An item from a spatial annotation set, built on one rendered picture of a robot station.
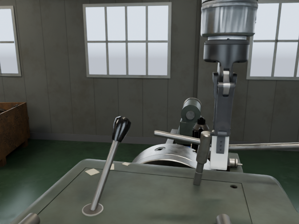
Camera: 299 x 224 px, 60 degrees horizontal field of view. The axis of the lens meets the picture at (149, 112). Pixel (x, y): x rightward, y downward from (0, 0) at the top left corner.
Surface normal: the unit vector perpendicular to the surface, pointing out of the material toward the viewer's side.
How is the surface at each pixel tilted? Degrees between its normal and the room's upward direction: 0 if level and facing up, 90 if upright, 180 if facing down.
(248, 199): 0
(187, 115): 90
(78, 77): 90
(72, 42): 90
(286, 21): 90
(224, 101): 100
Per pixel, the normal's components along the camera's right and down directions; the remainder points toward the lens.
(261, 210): 0.00, -0.97
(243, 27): 0.32, 0.22
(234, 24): -0.01, 0.23
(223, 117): -0.21, 0.39
